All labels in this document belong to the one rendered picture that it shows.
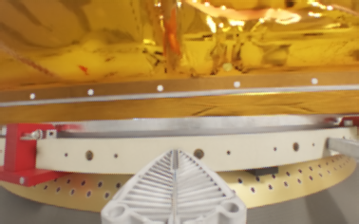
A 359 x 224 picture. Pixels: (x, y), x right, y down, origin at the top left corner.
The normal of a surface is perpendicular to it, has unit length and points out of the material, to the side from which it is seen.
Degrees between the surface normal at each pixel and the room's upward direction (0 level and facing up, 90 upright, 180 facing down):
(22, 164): 90
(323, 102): 90
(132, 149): 90
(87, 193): 62
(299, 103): 90
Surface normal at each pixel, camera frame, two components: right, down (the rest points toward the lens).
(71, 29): -0.01, -0.13
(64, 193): -0.21, -0.56
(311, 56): -0.06, 0.48
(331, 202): 0.26, -0.56
